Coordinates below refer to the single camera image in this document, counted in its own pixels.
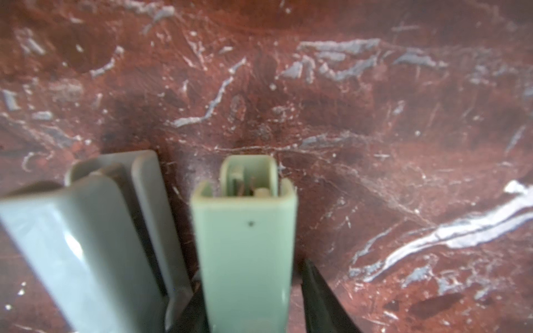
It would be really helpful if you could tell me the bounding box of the light green pruner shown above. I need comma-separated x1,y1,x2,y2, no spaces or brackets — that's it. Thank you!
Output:
190,155,298,332

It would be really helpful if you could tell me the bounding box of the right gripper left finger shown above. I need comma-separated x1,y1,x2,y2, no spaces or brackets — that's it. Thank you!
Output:
167,287,210,333

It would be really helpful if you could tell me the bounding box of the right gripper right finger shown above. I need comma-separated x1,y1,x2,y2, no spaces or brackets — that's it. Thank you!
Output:
301,259,362,333

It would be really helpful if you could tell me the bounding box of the grey pruner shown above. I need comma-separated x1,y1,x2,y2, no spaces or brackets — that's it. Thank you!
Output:
1,150,193,332

